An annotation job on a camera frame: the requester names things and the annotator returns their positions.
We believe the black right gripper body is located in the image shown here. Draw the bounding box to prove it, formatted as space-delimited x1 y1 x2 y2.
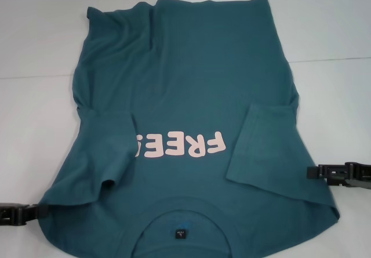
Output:
349 162 371 191

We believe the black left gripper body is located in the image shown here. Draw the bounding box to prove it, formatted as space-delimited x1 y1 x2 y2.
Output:
0 202 20 227

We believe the teal t-shirt with pink print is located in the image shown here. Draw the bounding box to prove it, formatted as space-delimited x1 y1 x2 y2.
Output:
37 0 340 258

